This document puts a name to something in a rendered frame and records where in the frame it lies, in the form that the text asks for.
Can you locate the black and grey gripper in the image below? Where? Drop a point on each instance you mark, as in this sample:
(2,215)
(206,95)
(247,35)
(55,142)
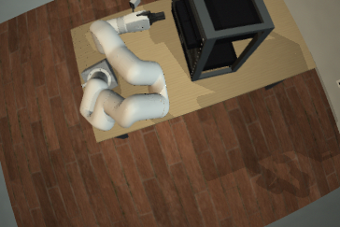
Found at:
(134,22)

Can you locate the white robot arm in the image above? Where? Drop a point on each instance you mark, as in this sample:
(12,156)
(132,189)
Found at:
(99,101)

